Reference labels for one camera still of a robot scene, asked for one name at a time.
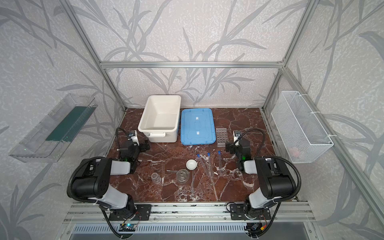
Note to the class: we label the clear acrylic wall shelf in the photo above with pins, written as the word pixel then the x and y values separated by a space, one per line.
pixel 47 142

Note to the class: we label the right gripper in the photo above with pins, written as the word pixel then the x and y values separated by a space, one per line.
pixel 231 147

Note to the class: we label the white plastic storage bin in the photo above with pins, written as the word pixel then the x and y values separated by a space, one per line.
pixel 160 118

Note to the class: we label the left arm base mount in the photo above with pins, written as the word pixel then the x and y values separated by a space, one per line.
pixel 141 212

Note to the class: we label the small clear glass beaker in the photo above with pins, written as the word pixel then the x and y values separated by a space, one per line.
pixel 156 178

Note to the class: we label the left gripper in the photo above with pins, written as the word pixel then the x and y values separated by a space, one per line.
pixel 141 145

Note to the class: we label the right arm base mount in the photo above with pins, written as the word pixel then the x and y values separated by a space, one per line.
pixel 244 212

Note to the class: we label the green circuit board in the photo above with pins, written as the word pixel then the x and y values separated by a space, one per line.
pixel 128 227

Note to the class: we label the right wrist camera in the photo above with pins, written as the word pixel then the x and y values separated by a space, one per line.
pixel 236 134

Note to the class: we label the blue plastic bin lid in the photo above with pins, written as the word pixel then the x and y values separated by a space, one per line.
pixel 197 127

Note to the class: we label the glass stirring rod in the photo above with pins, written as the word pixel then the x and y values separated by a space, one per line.
pixel 192 182

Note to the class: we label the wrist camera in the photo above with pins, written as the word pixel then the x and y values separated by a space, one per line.
pixel 236 134
pixel 133 136

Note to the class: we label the blue capped test tube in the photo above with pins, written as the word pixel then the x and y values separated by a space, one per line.
pixel 200 159
pixel 210 165
pixel 220 160

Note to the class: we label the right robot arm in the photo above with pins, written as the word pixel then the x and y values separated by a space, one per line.
pixel 279 180

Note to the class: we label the clear glass flask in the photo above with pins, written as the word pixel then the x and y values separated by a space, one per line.
pixel 182 176

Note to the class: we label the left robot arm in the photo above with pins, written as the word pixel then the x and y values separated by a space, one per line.
pixel 90 181

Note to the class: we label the white ceramic dish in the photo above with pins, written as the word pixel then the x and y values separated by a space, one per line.
pixel 191 164

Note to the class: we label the pink object in basket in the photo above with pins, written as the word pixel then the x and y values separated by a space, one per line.
pixel 295 152

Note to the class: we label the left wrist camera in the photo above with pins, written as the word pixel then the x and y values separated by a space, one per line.
pixel 133 136

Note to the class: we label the clear test tube rack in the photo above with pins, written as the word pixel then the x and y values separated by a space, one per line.
pixel 221 137

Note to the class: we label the white wire mesh basket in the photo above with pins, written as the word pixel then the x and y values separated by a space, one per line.
pixel 299 126

